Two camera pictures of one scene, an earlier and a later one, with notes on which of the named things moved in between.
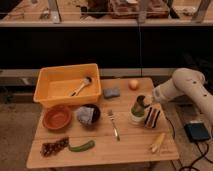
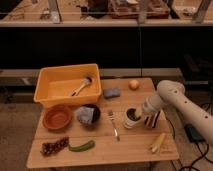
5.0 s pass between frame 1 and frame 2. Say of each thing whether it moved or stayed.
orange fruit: stayed
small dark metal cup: moved
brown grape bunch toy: stayed
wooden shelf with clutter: stayed
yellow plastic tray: stayed
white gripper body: moved
